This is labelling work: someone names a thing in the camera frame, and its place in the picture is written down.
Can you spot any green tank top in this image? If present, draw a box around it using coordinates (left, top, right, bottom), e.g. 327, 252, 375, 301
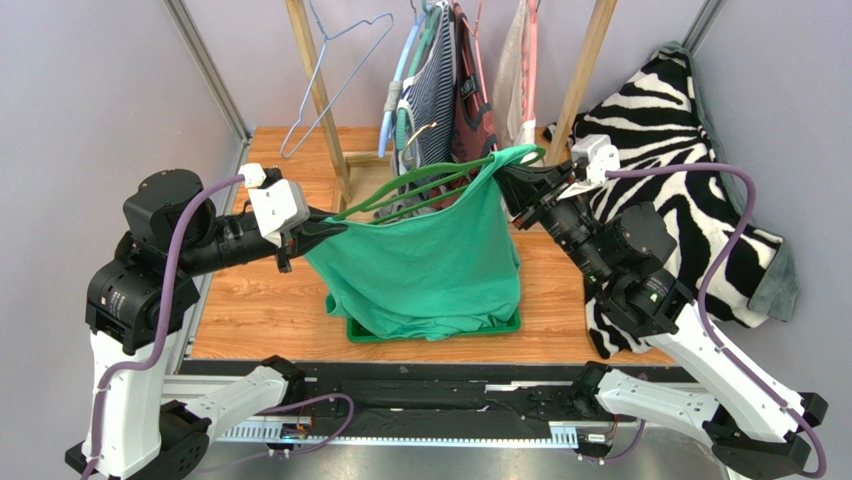
303, 143, 547, 342

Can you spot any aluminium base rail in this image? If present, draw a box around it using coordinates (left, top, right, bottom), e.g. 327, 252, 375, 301
152, 359, 740, 480

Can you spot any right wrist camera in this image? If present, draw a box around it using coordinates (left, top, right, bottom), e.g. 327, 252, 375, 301
557, 134, 620, 200

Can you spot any pink plastic hanger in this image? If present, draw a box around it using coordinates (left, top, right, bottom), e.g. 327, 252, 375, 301
521, 0, 538, 122

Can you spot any thin pink wire hanger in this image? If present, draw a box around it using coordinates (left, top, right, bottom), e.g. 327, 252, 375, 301
452, 1, 495, 136

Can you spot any light blue plastic hanger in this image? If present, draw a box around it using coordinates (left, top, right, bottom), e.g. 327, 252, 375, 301
376, 1, 431, 159

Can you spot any wooden clothes rack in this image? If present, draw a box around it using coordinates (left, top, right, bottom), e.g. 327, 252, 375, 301
285, 1, 617, 212

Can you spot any blue striped tank top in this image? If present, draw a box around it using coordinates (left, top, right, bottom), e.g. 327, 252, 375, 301
406, 1, 457, 169

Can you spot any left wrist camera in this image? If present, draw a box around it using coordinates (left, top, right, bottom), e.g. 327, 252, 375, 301
238, 163, 310, 248

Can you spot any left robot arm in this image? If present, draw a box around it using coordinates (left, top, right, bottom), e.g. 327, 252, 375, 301
65, 164, 345, 479

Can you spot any teal plastic hanger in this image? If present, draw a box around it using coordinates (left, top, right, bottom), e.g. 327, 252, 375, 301
393, 1, 446, 154

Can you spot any maroon printed tank top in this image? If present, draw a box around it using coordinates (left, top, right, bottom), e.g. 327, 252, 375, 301
451, 2, 498, 163

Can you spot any white tank top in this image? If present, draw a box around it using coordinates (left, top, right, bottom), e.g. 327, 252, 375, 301
490, 1, 536, 149

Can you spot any grey tank top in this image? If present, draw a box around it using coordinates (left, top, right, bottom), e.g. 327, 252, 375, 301
374, 80, 418, 223

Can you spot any green velvet hanger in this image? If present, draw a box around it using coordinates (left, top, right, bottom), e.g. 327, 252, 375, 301
327, 143, 546, 225

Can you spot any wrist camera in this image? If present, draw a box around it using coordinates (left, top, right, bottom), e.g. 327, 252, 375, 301
238, 163, 310, 248
557, 134, 620, 200

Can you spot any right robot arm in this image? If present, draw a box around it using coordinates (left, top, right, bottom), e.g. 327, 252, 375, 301
495, 162, 827, 479

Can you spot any zebra print blanket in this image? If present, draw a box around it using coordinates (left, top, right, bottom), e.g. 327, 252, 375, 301
570, 42, 799, 328

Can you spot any green plastic tray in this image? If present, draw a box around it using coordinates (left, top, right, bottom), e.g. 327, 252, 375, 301
325, 294, 521, 344

